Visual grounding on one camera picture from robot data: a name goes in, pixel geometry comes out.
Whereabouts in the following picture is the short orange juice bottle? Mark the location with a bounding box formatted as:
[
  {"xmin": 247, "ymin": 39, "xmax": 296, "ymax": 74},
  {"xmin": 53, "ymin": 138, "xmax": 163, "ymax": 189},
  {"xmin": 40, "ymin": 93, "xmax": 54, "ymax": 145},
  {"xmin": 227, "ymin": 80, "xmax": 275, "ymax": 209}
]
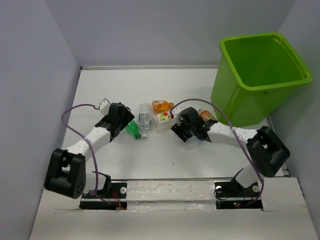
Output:
[{"xmin": 151, "ymin": 100, "xmax": 174, "ymax": 113}]

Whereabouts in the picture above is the green plastic bottle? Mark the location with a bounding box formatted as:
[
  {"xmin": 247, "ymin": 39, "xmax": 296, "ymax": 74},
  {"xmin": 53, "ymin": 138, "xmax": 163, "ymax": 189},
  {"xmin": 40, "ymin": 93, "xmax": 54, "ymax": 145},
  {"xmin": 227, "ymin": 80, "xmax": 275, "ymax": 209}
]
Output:
[{"xmin": 125, "ymin": 120, "xmax": 142, "ymax": 140}]

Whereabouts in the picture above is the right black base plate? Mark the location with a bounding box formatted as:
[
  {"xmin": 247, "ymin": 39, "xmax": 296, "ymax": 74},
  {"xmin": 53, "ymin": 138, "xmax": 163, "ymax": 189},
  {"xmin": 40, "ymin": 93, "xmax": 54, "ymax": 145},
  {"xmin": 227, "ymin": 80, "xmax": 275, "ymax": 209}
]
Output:
[{"xmin": 213, "ymin": 181, "xmax": 263, "ymax": 210}]

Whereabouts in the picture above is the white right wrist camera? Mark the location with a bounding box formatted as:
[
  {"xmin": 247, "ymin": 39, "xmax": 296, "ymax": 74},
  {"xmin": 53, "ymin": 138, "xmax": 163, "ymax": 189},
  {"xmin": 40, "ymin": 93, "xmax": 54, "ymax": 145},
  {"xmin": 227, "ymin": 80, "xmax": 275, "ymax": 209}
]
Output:
[{"xmin": 168, "ymin": 107, "xmax": 184, "ymax": 120}]

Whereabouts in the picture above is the green plastic bin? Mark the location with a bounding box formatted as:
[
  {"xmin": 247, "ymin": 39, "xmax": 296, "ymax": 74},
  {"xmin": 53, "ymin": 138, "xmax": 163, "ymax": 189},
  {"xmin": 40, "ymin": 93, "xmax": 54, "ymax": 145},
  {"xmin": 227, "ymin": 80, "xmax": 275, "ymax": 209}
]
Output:
[{"xmin": 210, "ymin": 32, "xmax": 313, "ymax": 127}]

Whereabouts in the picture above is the clear bottle blue white label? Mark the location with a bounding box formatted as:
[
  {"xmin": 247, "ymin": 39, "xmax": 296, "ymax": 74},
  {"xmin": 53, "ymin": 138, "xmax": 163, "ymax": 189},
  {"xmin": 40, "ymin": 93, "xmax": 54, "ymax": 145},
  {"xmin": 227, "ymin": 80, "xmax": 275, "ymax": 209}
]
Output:
[{"xmin": 138, "ymin": 103, "xmax": 151, "ymax": 140}]

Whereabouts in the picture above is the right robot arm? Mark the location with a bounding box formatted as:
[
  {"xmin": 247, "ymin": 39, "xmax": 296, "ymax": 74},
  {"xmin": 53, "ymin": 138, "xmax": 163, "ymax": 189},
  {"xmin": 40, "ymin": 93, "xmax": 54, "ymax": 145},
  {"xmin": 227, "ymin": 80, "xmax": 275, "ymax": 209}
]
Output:
[{"xmin": 168, "ymin": 107, "xmax": 291, "ymax": 202}]

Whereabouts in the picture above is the long orange drink bottle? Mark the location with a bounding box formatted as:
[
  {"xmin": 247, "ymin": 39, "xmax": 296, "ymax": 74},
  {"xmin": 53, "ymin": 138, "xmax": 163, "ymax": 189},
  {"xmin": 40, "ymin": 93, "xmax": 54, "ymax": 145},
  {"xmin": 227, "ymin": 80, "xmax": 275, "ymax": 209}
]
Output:
[{"xmin": 199, "ymin": 109, "xmax": 217, "ymax": 122}]

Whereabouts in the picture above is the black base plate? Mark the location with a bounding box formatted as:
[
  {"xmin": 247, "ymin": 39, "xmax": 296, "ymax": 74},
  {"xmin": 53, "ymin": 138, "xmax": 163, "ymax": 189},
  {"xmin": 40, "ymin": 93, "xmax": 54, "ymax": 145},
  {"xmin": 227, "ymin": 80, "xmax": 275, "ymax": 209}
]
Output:
[
  {"xmin": 79, "ymin": 181, "xmax": 128, "ymax": 211},
  {"xmin": 213, "ymin": 181, "xmax": 263, "ymax": 210}
]

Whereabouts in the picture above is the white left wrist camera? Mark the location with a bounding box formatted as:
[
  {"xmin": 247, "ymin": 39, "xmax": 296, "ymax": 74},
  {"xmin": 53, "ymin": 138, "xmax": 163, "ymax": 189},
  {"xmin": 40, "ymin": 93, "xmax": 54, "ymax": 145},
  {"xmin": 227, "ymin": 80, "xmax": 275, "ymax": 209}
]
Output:
[{"xmin": 98, "ymin": 98, "xmax": 111, "ymax": 115}]

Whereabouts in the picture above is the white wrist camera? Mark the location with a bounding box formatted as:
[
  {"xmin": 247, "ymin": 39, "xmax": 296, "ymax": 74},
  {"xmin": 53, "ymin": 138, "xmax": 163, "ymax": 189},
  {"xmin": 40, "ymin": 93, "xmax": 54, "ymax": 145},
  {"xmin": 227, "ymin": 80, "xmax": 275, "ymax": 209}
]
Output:
[
  {"xmin": 168, "ymin": 107, "xmax": 184, "ymax": 120},
  {"xmin": 98, "ymin": 98, "xmax": 111, "ymax": 115}
]

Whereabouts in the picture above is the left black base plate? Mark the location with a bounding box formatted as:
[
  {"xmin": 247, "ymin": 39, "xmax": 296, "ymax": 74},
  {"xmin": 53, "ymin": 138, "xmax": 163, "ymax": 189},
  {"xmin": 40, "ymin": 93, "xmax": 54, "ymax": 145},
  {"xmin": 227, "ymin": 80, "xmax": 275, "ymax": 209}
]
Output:
[{"xmin": 79, "ymin": 181, "xmax": 128, "ymax": 211}]

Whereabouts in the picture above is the clear bottle apple label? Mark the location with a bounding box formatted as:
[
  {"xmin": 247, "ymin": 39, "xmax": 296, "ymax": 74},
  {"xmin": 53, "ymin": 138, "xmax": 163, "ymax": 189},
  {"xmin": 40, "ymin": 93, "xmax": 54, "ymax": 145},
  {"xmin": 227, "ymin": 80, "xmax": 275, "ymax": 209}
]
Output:
[{"xmin": 151, "ymin": 111, "xmax": 176, "ymax": 133}]

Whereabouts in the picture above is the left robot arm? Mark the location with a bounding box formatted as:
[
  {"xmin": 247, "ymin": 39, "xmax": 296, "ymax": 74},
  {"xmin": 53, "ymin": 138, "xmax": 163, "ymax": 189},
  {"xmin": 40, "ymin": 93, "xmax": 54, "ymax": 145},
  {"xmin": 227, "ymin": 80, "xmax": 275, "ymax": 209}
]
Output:
[{"xmin": 44, "ymin": 99, "xmax": 134, "ymax": 199}]

